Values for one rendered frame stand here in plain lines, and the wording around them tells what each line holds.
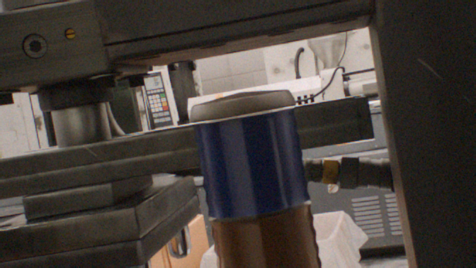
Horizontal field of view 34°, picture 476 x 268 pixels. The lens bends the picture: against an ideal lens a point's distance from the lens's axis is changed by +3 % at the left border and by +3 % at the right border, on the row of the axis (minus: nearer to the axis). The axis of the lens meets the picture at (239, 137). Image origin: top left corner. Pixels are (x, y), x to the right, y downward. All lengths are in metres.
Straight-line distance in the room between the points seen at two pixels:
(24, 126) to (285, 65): 1.90
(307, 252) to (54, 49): 0.29
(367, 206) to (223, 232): 4.77
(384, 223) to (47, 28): 4.61
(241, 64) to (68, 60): 6.51
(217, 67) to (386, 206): 2.68
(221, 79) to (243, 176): 6.85
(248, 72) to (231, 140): 6.74
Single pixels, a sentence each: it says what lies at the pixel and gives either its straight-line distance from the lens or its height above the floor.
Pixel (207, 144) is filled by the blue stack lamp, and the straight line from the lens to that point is 0.27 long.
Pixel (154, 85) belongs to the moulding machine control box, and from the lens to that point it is 5.07.
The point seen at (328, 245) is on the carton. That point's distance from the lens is 2.77.
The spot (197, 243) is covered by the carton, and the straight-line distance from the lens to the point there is 3.17.
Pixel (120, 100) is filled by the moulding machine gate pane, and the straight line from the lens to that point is 5.28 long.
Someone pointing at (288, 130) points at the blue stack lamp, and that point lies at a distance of 0.27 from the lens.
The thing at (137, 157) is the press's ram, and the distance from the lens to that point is 0.51.
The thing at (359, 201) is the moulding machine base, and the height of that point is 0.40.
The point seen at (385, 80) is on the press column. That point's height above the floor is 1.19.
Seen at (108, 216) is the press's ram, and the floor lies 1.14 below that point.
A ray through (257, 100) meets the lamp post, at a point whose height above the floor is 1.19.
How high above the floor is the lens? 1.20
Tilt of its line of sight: 3 degrees down
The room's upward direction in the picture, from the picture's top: 10 degrees counter-clockwise
